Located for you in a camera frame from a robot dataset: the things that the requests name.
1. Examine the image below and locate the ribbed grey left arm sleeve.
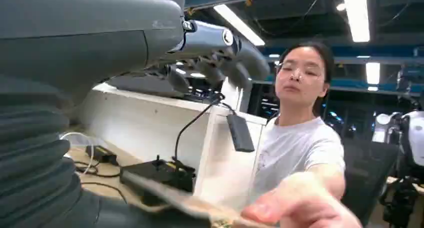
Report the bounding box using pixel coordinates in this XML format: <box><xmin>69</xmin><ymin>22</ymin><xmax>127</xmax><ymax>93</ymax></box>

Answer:
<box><xmin>0</xmin><ymin>74</ymin><xmax>83</xmax><ymax>228</ymax></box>

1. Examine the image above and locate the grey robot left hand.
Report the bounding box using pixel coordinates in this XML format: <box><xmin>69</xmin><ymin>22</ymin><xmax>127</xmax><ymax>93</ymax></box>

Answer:
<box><xmin>0</xmin><ymin>0</ymin><xmax>271</xmax><ymax>228</ymax></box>

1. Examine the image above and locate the white humanoid robot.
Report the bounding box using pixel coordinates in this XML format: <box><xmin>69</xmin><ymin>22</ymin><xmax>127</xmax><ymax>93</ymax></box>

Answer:
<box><xmin>371</xmin><ymin>66</ymin><xmax>424</xmax><ymax>228</ymax></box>

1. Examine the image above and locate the black office chair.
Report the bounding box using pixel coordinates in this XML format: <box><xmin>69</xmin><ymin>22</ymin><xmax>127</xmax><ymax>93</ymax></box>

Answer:
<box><xmin>340</xmin><ymin>137</ymin><xmax>400</xmax><ymax>226</ymax></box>

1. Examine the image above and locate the person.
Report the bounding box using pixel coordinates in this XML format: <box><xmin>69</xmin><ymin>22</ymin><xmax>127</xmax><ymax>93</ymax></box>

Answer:
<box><xmin>248</xmin><ymin>41</ymin><xmax>347</xmax><ymax>209</ymax></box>

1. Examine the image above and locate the black box device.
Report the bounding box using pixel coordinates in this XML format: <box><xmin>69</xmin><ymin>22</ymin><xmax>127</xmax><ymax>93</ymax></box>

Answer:
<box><xmin>119</xmin><ymin>155</ymin><xmax>197</xmax><ymax>194</ymax></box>

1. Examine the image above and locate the printed card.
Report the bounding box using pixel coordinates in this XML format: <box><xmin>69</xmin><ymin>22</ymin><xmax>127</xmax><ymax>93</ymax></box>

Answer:
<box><xmin>121</xmin><ymin>171</ymin><xmax>276</xmax><ymax>228</ymax></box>

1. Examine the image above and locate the long ceiling light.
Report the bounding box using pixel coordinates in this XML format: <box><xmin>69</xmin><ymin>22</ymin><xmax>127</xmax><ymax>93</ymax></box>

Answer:
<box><xmin>212</xmin><ymin>4</ymin><xmax>266</xmax><ymax>47</ymax></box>
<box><xmin>340</xmin><ymin>0</ymin><xmax>371</xmax><ymax>43</ymax></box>

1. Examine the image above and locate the black desk cable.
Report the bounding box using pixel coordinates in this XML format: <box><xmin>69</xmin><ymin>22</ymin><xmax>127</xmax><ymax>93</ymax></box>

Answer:
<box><xmin>74</xmin><ymin>161</ymin><xmax>129</xmax><ymax>204</ymax></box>

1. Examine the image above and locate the thin black device cable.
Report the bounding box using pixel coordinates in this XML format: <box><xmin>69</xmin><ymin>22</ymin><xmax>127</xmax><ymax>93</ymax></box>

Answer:
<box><xmin>173</xmin><ymin>93</ymin><xmax>227</xmax><ymax>164</ymax></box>

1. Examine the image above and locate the person's hand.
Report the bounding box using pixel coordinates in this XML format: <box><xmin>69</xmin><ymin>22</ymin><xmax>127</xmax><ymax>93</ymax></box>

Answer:
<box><xmin>240</xmin><ymin>171</ymin><xmax>363</xmax><ymax>228</ymax></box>

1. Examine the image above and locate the hanging black power adapter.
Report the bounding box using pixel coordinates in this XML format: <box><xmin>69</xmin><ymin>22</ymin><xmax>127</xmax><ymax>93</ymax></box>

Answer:
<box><xmin>226</xmin><ymin>113</ymin><xmax>256</xmax><ymax>153</ymax></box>

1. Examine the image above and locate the white cable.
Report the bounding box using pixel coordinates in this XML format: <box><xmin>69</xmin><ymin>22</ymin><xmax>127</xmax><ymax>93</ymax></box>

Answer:
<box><xmin>59</xmin><ymin>131</ymin><xmax>98</xmax><ymax>176</ymax></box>

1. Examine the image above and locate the small black adapter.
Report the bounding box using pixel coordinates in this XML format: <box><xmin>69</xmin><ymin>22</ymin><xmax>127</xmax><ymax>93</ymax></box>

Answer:
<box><xmin>85</xmin><ymin>144</ymin><xmax>119</xmax><ymax>166</ymax></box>

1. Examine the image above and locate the short ceiling light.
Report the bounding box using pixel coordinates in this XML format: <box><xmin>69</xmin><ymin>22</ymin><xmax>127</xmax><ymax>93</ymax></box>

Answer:
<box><xmin>365</xmin><ymin>62</ymin><xmax>381</xmax><ymax>85</ymax></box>

